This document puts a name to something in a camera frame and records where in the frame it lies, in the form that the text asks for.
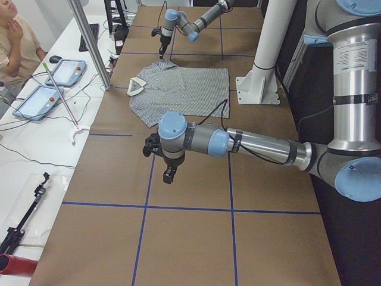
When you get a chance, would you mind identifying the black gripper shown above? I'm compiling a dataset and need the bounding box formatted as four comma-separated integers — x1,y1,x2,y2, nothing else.
163,154,185,184
159,35,169,59

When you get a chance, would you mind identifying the striped polo shirt white collar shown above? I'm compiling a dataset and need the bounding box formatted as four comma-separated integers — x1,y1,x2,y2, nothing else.
127,59,230,128

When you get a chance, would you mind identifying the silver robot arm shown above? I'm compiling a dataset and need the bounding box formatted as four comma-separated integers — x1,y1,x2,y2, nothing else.
151,1,268,60
143,1,380,202

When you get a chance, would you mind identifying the black box with white label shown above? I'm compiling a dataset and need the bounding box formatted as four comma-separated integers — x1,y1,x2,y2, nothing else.
112,25,129,55

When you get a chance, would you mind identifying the black keyboard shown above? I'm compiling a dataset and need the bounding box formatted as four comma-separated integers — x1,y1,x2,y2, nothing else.
79,23,100,52

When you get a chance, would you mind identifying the upper blue teach pendant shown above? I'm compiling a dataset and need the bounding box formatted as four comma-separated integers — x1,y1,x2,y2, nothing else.
51,59,86,88

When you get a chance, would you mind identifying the blue teach pendant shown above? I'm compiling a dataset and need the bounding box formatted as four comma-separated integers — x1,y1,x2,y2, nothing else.
51,59,86,88
12,85,60,120

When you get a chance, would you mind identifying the metal rod with white hook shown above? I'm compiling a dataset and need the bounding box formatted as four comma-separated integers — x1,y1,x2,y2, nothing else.
42,62,90,146

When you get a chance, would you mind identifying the black computer mouse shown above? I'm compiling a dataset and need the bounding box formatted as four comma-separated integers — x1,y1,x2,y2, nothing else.
49,55,62,64

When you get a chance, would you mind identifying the lower blue teach pendant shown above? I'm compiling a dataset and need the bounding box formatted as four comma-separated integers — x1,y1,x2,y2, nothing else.
12,85,60,120

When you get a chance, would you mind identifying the person in beige shirt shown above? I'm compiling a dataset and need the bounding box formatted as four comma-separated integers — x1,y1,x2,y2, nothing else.
1,1,46,99

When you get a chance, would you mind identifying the black tripod stick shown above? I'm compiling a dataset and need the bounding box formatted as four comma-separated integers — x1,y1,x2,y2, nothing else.
0,172,51,256

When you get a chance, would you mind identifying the red cylinder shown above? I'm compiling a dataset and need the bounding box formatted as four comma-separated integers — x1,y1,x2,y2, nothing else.
1,254,38,277

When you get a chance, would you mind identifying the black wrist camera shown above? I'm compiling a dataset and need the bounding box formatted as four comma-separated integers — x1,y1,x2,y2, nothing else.
142,133,163,157
151,27,161,37

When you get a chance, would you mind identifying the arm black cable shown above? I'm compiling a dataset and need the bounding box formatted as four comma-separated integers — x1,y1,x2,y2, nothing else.
198,99,291,165
156,0,169,30

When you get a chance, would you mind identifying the aluminium frame post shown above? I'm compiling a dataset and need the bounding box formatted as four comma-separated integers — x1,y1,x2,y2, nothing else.
67,0,111,91

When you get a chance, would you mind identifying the white camera mast with base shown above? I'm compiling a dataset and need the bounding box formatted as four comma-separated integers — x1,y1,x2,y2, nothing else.
236,0,296,105

